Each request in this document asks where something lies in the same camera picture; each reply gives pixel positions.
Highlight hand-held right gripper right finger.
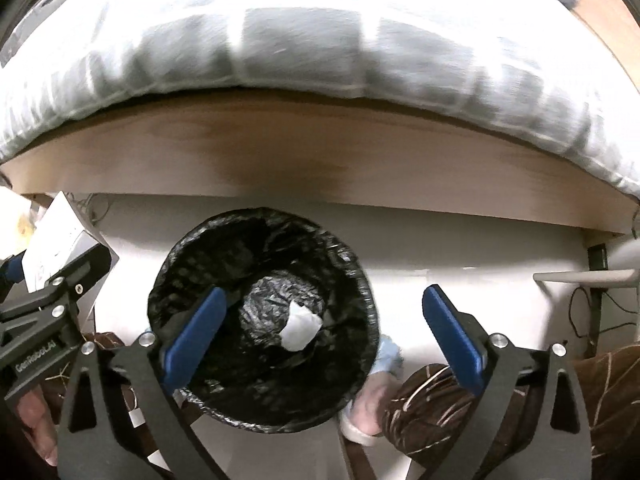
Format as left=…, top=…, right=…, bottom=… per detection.
left=421, top=284, right=594, bottom=480

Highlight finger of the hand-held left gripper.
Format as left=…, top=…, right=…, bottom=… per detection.
left=47, top=244, right=114, bottom=312
left=0, top=254, right=27, bottom=292

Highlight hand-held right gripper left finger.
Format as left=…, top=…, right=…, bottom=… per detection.
left=56, top=286, right=230, bottom=480

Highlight white paper packaging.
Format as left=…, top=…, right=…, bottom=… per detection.
left=22, top=191, right=121, bottom=321

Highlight waste bin with black liner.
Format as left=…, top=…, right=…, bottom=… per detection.
left=146, top=206, right=375, bottom=435

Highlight person's left hand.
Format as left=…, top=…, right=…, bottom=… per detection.
left=14, top=391, right=59, bottom=467

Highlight yellowish plastic bag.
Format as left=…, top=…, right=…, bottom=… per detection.
left=0, top=186, right=48, bottom=262

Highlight person's right leg brown pants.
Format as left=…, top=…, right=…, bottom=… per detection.
left=382, top=345, right=640, bottom=480

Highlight crumpled white tissue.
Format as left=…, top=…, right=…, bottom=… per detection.
left=280, top=302, right=322, bottom=352

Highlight person's right fluffy blue slipper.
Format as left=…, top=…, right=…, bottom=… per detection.
left=340, top=336, right=404, bottom=447

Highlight white desk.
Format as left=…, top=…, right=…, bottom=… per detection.
left=532, top=237, right=640, bottom=292

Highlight grey checked bed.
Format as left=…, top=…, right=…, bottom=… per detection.
left=0, top=0, right=640, bottom=236

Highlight grey suitcase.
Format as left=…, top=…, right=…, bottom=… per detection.
left=0, top=0, right=103, bottom=63

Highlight grey checked mattress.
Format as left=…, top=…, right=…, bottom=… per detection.
left=0, top=0, right=640, bottom=201

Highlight tangle of white cables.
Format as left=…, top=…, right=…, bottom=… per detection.
left=74, top=194, right=112, bottom=224

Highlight black cable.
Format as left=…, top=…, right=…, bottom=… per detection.
left=569, top=285, right=603, bottom=342

